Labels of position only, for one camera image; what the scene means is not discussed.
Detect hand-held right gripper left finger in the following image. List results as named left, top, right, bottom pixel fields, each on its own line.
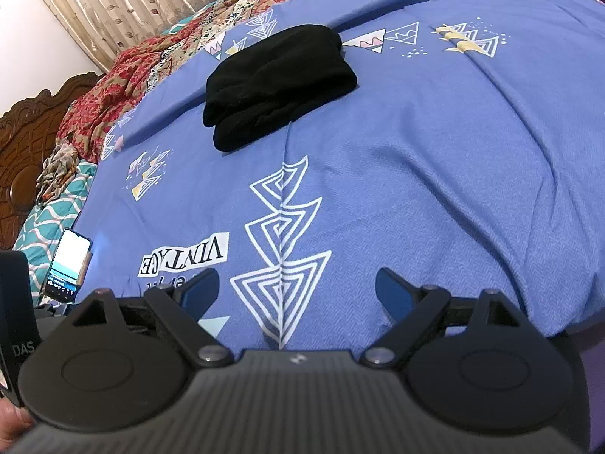
left=71, top=269, right=231, bottom=368

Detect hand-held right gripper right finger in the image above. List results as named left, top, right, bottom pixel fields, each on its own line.
left=363, top=268, right=523, bottom=368

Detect black pants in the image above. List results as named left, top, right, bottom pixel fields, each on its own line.
left=202, top=23, right=358, bottom=153

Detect person's left hand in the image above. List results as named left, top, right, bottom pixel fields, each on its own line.
left=0, top=401, right=35, bottom=442

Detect smartphone with lit screen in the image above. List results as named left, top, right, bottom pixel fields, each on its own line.
left=43, top=228, right=94, bottom=304

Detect teal patterned pillow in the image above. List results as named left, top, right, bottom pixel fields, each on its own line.
left=13, top=160, right=98, bottom=304

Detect blue printed bedsheet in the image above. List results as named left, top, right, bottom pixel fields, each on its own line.
left=71, top=0, right=605, bottom=353

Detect crumpled floral scarf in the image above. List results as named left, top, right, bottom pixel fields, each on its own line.
left=37, top=141, right=80, bottom=208

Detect carved wooden headboard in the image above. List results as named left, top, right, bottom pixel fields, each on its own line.
left=0, top=72, right=101, bottom=252

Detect red floral patterned blanket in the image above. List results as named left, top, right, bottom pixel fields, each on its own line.
left=57, top=0, right=379, bottom=164

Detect beige leaf print curtain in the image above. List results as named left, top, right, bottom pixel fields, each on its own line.
left=19, top=0, right=303, bottom=73

